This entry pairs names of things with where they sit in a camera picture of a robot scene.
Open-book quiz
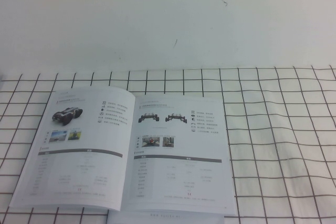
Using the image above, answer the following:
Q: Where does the white black-grid tablecloth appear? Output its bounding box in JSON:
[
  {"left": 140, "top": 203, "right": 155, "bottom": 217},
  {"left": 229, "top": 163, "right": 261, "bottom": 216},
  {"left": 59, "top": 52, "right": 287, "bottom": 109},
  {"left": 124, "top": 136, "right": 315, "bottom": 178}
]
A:
[{"left": 0, "top": 66, "right": 336, "bottom": 224}]

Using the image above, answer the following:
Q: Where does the AgileX robot brochure book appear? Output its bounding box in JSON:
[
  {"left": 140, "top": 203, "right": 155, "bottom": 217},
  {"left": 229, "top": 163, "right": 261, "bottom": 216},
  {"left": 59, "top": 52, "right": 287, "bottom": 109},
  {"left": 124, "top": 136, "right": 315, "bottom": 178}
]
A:
[
  {"left": 108, "top": 208, "right": 226, "bottom": 224},
  {"left": 8, "top": 86, "right": 237, "bottom": 216}
]

